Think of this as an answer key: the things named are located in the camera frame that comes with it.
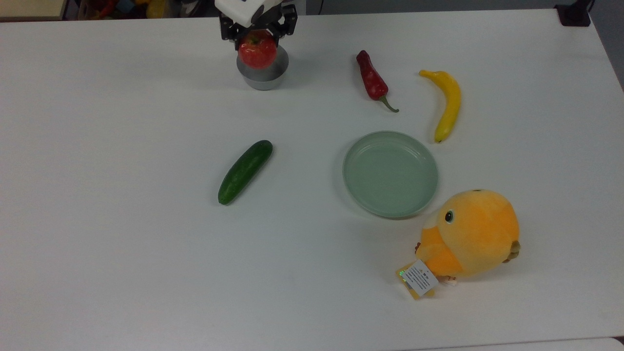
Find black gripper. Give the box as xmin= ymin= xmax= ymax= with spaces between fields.
xmin=219 ymin=3 xmax=298 ymax=50

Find red apple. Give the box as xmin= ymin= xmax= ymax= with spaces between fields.
xmin=238 ymin=30 xmax=278 ymax=70

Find grey round bowl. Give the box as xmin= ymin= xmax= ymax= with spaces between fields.
xmin=236 ymin=46 xmax=290 ymax=91

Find yellow toy fruit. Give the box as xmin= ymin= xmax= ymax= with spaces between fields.
xmin=145 ymin=0 xmax=169 ymax=19

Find red chili pepper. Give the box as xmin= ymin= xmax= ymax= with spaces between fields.
xmin=356 ymin=50 xmax=400 ymax=114

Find green cucumber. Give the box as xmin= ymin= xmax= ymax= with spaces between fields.
xmin=217 ymin=140 xmax=273 ymax=206

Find pale green round plate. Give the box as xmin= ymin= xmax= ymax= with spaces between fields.
xmin=342 ymin=130 xmax=439 ymax=219

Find yellow banana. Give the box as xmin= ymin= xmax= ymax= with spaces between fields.
xmin=419 ymin=70 xmax=462 ymax=144

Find wooden board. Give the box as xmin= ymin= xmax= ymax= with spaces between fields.
xmin=0 ymin=0 xmax=68 ymax=21

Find white printed paper tag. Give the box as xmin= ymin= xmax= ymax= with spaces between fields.
xmin=401 ymin=259 xmax=439 ymax=297

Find orange plush toy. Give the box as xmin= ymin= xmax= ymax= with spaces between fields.
xmin=414 ymin=189 xmax=522 ymax=284

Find cardboard hang tag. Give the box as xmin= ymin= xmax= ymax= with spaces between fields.
xmin=395 ymin=266 xmax=433 ymax=301

